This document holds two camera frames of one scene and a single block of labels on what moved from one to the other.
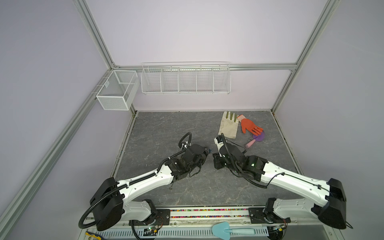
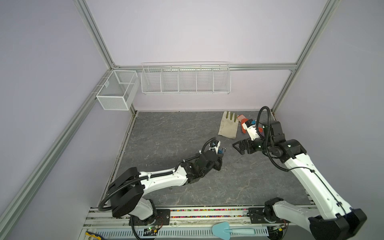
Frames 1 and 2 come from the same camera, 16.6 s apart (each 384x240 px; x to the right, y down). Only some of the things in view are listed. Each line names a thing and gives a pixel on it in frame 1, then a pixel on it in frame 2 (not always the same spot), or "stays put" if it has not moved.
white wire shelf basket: (210, 77) stays put
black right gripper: (217, 158) -> (248, 142)
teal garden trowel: (222, 229) stays put
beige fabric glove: (228, 127) stays put
